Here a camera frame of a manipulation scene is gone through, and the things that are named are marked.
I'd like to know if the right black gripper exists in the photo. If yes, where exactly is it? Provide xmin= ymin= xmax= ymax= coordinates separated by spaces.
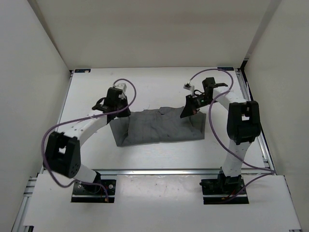
xmin=180 ymin=94 xmax=217 ymax=118

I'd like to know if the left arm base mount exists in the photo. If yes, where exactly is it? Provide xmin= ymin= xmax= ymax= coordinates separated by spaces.
xmin=71 ymin=179 xmax=116 ymax=203

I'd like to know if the blue corner label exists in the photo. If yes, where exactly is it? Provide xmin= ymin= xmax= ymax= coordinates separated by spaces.
xmin=74 ymin=69 xmax=91 ymax=73
xmin=218 ymin=67 xmax=235 ymax=71

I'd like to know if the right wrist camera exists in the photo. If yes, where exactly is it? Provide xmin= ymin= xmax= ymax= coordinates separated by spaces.
xmin=183 ymin=82 xmax=195 ymax=97

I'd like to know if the aluminium left frame rail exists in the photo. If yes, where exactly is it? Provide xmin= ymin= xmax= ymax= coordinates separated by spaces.
xmin=11 ymin=70 xmax=74 ymax=232

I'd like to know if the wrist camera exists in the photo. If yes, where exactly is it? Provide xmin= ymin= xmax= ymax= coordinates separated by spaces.
xmin=183 ymin=82 xmax=195 ymax=97
xmin=112 ymin=83 xmax=127 ymax=95

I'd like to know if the grey pleated skirt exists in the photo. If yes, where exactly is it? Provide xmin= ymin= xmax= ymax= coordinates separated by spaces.
xmin=109 ymin=107 xmax=206 ymax=147

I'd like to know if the aluminium front rail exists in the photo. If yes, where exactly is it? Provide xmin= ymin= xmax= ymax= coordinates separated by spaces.
xmin=97 ymin=169 xmax=220 ymax=175

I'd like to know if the left blue corner label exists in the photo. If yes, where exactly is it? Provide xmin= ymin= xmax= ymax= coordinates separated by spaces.
xmin=74 ymin=69 xmax=91 ymax=73

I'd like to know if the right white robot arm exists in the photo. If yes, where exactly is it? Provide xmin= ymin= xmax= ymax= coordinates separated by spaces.
xmin=180 ymin=77 xmax=261 ymax=193

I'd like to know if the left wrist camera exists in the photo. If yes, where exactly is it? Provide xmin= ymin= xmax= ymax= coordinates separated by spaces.
xmin=112 ymin=83 xmax=127 ymax=95

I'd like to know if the right blue corner label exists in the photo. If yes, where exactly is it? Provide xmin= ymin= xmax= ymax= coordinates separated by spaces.
xmin=218 ymin=67 xmax=235 ymax=71

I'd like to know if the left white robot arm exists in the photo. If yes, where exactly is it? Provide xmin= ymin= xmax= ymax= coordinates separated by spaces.
xmin=44 ymin=83 xmax=131 ymax=193

